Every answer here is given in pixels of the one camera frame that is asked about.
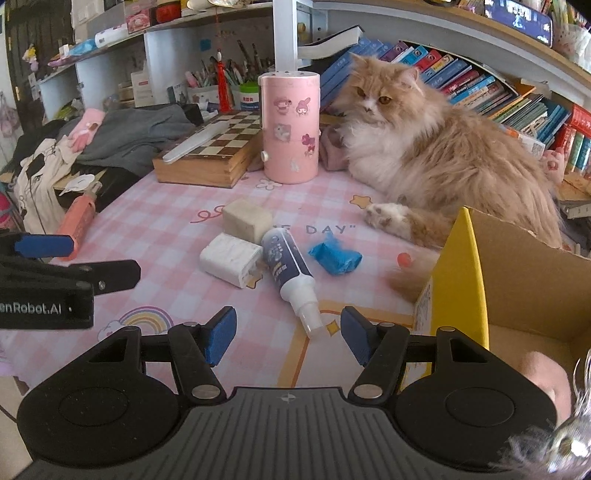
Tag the white carton red label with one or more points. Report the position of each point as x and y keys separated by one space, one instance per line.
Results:
x=141 y=87

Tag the beige eraser block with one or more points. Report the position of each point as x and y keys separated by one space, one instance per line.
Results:
x=244 y=220

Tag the wooden chess box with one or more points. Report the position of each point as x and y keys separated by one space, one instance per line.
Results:
x=221 y=147

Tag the row of colourful books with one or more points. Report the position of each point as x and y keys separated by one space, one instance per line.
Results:
x=461 y=78

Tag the white garment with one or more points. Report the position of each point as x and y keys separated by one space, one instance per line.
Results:
x=39 y=194

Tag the blue wad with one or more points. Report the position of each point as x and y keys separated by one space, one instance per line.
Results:
x=334 y=258

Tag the white long plastic case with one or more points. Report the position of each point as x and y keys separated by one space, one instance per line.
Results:
x=194 y=144

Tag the grey cloth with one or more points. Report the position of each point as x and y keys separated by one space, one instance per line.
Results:
x=134 y=134

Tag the pink sticker-covered cylinder container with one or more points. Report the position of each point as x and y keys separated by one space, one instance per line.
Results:
x=288 y=138

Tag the small white box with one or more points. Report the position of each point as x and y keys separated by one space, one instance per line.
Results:
x=228 y=258

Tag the grey fur pompom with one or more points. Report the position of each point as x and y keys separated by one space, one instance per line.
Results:
x=535 y=447

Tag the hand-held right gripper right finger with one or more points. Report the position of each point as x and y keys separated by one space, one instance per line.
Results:
x=358 y=339

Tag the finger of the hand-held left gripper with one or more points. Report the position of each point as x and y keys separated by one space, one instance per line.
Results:
x=44 y=246
x=115 y=274

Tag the white bookshelf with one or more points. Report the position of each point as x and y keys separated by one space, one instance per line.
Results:
x=286 y=37

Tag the pink pig plush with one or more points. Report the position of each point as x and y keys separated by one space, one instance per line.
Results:
x=553 y=164

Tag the yellow cardboard box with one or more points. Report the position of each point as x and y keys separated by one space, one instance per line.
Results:
x=457 y=277

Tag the green lid white jar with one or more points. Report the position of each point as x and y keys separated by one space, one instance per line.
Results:
x=249 y=98

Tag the salmon orange bottle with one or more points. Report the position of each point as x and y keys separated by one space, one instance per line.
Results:
x=76 y=221

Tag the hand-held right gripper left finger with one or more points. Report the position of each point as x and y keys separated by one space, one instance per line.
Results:
x=221 y=339

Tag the white dotted pen cup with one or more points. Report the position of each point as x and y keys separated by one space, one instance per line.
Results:
x=572 y=44

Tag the pink checked cloth desktop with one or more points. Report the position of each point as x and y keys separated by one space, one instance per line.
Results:
x=161 y=221

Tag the red boxed book set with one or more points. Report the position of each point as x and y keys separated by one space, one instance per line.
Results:
x=579 y=134

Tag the pen holder with brushes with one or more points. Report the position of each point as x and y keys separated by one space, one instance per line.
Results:
x=203 y=92

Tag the fluffy orange white cat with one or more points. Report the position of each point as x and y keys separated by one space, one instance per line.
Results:
x=438 y=152

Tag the red tassel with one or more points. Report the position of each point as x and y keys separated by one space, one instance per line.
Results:
x=224 y=87

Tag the white navy spray bottle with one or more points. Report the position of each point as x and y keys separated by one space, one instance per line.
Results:
x=284 y=267

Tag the black book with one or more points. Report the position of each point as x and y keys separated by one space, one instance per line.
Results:
x=332 y=44

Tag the small orange ball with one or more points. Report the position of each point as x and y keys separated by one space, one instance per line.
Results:
x=404 y=260

